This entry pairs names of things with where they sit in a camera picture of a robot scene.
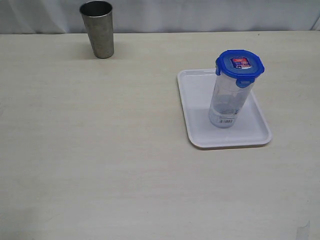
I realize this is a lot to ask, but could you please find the white backdrop curtain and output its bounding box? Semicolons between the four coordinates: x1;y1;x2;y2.
0;0;320;34

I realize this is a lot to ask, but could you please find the blue plastic lid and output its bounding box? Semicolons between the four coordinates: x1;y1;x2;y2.
215;49;265;89

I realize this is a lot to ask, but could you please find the clear plastic tall container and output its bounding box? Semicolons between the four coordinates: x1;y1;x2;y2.
208;72;255;129

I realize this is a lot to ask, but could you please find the stainless steel cup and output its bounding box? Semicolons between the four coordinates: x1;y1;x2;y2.
79;0;114;59

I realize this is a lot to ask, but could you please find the white rectangular tray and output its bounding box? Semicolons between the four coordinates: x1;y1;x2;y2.
177;68;272;150

